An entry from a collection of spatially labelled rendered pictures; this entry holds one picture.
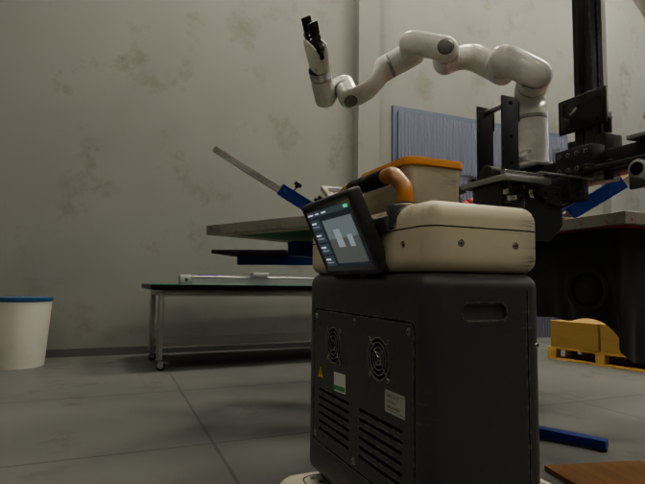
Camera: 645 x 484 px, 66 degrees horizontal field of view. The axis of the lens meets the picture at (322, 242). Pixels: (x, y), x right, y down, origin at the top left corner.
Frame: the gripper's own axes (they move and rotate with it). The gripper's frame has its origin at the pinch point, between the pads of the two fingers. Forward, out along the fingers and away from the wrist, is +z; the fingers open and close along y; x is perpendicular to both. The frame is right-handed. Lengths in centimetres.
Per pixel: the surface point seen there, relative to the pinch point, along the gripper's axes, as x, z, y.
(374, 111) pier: -176, -289, -341
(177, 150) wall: 64, -229, -339
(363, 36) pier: -203, -225, -406
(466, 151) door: -291, -387, -306
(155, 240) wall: 124, -280, -275
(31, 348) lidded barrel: 243, -253, -179
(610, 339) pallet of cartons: -226, -382, 6
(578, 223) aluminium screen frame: -53, -62, 71
